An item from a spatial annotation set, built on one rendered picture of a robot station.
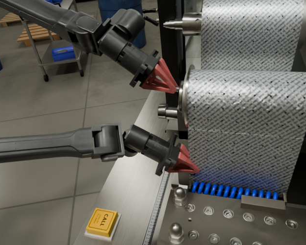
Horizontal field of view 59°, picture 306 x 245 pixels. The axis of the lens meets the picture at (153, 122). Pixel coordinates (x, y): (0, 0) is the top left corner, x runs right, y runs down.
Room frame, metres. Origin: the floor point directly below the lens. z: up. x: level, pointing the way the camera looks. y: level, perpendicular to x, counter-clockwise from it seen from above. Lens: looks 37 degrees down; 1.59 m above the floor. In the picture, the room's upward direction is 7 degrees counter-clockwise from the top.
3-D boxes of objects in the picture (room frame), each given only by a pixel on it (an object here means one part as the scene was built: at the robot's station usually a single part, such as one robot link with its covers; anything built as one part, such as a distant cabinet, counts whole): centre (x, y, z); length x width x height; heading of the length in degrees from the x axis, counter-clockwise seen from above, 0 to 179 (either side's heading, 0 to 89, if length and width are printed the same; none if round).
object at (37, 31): (5.29, 1.55, 0.07); 1.39 x 0.95 x 0.13; 94
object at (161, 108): (0.59, -0.03, 1.18); 0.04 x 0.02 x 0.04; 161
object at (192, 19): (0.77, -0.15, 1.34); 0.06 x 0.06 x 0.06; 71
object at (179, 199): (0.41, -0.04, 1.05); 0.04 x 0.04 x 0.04
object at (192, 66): (0.53, -0.09, 1.25); 0.15 x 0.01 x 0.15; 160
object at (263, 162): (0.43, -0.19, 1.11); 0.23 x 0.01 x 0.18; 71
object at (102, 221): (0.46, 0.18, 0.91); 0.07 x 0.07 x 0.02; 71
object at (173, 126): (0.57, -0.07, 1.05); 0.06 x 0.05 x 0.31; 71
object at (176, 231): (0.32, -0.02, 1.05); 0.04 x 0.04 x 0.04
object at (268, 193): (0.41, -0.18, 1.03); 0.21 x 0.04 x 0.03; 71
